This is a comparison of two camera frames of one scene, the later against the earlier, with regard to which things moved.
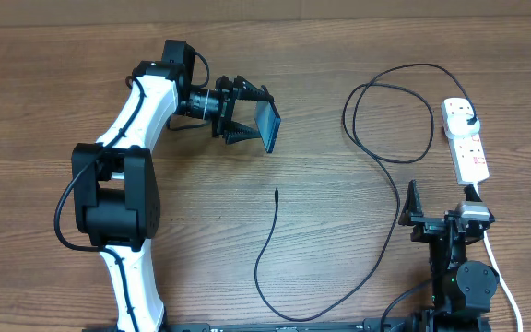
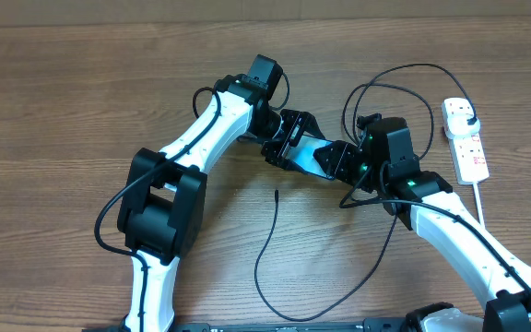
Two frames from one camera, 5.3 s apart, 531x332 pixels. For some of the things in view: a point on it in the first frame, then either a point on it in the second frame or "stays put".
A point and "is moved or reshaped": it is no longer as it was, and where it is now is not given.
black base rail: x=370 y=325 stays put
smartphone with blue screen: x=268 y=121 is moved or reshaped
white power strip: x=467 y=151 stays put
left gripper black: x=244 y=90 → x=300 y=120
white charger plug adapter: x=458 y=124 stays put
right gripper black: x=425 y=226 → x=343 y=154
